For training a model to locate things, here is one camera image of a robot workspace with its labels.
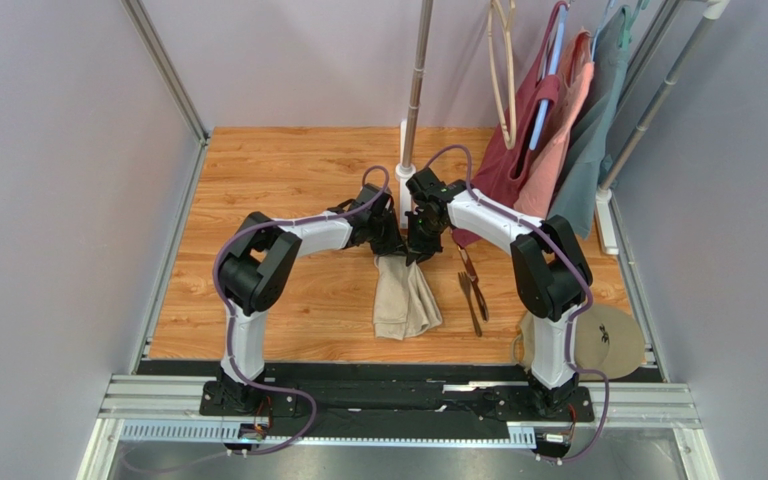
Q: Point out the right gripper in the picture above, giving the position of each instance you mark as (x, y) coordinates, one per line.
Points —
(423, 238)

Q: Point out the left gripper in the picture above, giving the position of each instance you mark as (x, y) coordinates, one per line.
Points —
(396, 243)

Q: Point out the beige cloth napkin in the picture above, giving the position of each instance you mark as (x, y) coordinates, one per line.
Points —
(404, 305)

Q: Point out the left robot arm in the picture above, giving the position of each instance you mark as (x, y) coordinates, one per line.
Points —
(253, 267)

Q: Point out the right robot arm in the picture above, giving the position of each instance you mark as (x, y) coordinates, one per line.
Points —
(552, 277)

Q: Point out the left rack pole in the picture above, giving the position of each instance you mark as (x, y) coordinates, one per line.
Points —
(406, 159)

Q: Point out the rack pole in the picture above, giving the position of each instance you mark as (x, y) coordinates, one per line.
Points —
(712, 13)
(406, 159)

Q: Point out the pink shirt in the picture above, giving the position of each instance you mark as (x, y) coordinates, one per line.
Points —
(576, 71)

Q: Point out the maroon tank top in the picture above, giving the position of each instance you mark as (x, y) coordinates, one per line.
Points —
(502, 173)

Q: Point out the teal shirt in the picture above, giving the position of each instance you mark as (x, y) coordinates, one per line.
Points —
(575, 195)

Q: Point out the right white rack foot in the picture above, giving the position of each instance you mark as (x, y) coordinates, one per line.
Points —
(605, 223)

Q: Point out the beige baseball cap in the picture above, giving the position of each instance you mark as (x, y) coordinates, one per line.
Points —
(605, 339)

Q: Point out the beige wooden hanger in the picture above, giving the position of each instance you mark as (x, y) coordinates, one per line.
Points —
(505, 100)

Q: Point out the blue hanger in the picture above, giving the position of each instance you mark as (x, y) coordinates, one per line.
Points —
(550, 57)

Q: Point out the right rack pole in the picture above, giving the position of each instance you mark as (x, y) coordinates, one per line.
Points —
(712, 13)

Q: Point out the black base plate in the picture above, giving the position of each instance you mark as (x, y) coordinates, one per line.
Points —
(390, 401)

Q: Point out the aluminium frame rail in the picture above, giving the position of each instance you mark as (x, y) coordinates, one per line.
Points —
(150, 427)

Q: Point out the right aluminium corner post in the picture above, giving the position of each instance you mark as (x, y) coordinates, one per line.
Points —
(640, 60)

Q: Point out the aluminium corner post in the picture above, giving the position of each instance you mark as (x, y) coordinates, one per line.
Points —
(151, 38)
(640, 60)

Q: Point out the left aluminium corner post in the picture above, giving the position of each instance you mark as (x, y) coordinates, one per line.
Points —
(151, 38)

